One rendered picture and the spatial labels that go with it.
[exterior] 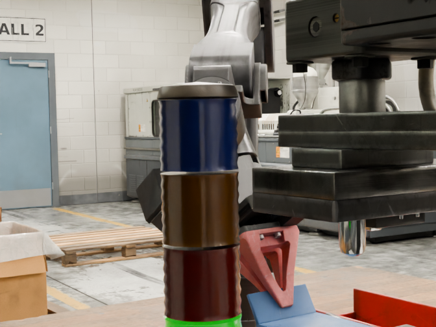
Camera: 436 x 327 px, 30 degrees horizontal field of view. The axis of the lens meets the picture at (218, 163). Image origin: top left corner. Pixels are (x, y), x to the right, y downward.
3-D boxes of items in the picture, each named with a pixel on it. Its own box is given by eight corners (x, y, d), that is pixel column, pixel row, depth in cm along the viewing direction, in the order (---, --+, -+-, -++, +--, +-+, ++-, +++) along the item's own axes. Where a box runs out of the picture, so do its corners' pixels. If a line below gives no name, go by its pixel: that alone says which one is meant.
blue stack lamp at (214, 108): (211, 165, 42) (209, 100, 42) (254, 169, 39) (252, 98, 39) (146, 169, 40) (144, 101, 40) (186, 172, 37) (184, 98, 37)
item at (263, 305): (304, 313, 81) (303, 283, 81) (423, 344, 68) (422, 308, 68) (247, 324, 77) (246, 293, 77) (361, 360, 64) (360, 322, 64)
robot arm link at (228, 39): (261, 61, 83) (272, -24, 109) (174, 63, 84) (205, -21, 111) (266, 167, 89) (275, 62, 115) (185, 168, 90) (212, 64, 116)
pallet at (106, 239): (141, 239, 819) (141, 225, 819) (191, 252, 735) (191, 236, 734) (25, 252, 756) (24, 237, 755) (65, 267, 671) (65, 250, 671)
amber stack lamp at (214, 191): (212, 233, 42) (211, 169, 42) (255, 241, 39) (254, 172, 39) (148, 241, 40) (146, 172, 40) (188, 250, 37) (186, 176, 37)
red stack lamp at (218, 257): (214, 300, 42) (212, 236, 42) (257, 313, 39) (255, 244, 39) (150, 311, 40) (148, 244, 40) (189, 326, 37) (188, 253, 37)
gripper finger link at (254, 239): (270, 304, 74) (236, 212, 78) (233, 331, 79) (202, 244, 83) (326, 292, 78) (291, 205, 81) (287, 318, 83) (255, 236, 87)
